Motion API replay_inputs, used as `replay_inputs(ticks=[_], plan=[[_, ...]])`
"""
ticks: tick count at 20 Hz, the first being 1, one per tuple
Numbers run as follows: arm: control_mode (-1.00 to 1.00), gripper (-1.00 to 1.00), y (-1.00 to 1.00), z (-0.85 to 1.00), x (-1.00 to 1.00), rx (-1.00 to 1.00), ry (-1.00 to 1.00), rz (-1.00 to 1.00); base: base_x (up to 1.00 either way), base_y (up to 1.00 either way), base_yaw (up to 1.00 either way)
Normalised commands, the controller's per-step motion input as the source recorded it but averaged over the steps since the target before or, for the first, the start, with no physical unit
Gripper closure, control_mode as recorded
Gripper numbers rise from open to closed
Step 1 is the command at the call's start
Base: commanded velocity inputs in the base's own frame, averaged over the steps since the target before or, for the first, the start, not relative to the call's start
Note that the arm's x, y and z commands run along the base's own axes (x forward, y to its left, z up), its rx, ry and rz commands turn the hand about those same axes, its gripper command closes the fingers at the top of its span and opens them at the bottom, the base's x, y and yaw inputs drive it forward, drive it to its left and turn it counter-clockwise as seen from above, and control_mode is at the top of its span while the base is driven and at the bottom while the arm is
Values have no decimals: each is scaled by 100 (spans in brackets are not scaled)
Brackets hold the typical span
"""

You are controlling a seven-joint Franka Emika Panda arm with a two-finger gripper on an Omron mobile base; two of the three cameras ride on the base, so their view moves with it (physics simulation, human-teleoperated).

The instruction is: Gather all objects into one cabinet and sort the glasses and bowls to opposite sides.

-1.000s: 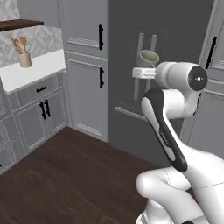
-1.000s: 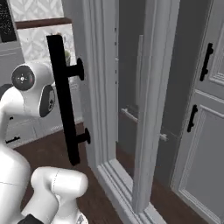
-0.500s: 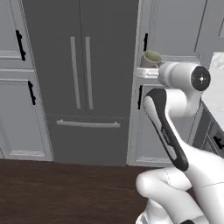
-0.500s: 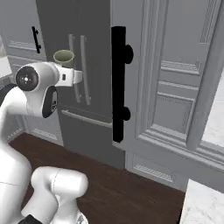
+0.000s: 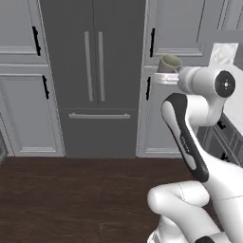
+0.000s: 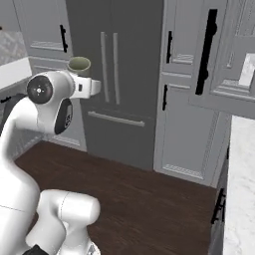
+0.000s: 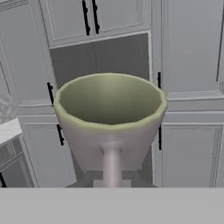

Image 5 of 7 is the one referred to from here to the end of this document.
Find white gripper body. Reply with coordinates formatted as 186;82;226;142
152;72;180;85

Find grey cup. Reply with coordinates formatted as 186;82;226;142
157;54;184;74

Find light grey tall cupboards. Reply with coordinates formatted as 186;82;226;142
0;0;66;159
136;0;223;159

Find dark grey base cabinets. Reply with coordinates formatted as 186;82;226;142
196;113;243;168

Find dark grey fridge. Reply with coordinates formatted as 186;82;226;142
38;0;147;159

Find light grey wall cabinet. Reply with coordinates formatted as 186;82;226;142
217;0;243;32

